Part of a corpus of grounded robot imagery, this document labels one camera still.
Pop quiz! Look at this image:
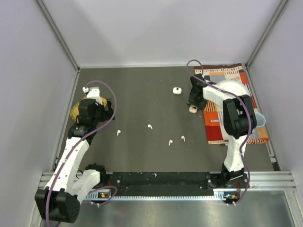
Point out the pink earbud charging case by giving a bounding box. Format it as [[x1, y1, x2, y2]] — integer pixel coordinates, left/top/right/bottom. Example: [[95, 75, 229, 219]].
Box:
[[189, 105, 198, 114]]

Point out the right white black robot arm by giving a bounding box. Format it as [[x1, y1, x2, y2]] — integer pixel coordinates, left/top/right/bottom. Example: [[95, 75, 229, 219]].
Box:
[[187, 74, 257, 188]]

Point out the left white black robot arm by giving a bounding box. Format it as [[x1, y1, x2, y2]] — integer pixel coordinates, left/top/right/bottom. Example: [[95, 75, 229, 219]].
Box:
[[35, 98, 114, 223]]

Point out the white earbud charging case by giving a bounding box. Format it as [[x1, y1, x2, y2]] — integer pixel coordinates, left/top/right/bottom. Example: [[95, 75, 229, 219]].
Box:
[[172, 87, 182, 95]]

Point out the yellow woven mat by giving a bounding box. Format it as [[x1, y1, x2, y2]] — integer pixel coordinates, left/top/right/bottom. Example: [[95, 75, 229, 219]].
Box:
[[70, 99, 81, 122]]

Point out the patterned orange placemat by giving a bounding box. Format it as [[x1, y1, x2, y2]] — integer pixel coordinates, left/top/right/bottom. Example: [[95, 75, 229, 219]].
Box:
[[194, 63, 269, 144]]

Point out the white paper plate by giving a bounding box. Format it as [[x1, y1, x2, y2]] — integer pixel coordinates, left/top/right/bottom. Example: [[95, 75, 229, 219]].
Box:
[[211, 80, 251, 107]]

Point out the pale blue cup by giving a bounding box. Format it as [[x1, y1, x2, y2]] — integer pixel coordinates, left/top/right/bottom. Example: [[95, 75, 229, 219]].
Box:
[[255, 112, 266, 128]]

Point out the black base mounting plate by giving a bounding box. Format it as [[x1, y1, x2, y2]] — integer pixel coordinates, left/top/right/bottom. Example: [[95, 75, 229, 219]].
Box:
[[104, 172, 228, 196]]

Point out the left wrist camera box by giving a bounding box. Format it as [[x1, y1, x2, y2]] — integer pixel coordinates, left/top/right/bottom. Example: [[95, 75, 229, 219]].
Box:
[[82, 87, 103, 105]]

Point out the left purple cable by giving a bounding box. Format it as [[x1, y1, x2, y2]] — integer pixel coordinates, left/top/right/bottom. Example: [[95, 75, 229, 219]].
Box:
[[45, 80, 118, 227]]

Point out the purple cable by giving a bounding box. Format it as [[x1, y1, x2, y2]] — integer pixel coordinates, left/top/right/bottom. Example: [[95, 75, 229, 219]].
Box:
[[45, 80, 118, 227], [186, 59, 253, 206]]

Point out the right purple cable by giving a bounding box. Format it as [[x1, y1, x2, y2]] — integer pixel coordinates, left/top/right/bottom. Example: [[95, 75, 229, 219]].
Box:
[[186, 59, 253, 206]]

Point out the grey slotted cable duct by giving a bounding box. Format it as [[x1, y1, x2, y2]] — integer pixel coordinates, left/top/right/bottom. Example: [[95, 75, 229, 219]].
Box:
[[85, 190, 228, 201]]

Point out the aluminium front rail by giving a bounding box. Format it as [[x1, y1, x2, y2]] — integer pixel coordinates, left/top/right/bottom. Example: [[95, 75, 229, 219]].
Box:
[[37, 172, 298, 192]]

